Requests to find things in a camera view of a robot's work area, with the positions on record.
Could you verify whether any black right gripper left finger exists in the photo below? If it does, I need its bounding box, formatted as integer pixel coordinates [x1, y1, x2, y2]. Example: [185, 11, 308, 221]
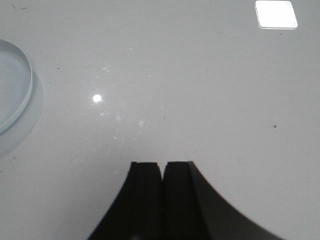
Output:
[89, 162, 162, 240]

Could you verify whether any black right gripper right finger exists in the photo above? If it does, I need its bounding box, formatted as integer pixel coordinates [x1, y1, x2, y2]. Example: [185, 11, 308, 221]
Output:
[163, 161, 279, 240]

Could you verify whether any light blue round plate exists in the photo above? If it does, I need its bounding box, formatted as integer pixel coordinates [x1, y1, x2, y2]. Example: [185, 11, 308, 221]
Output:
[0, 40, 33, 133]

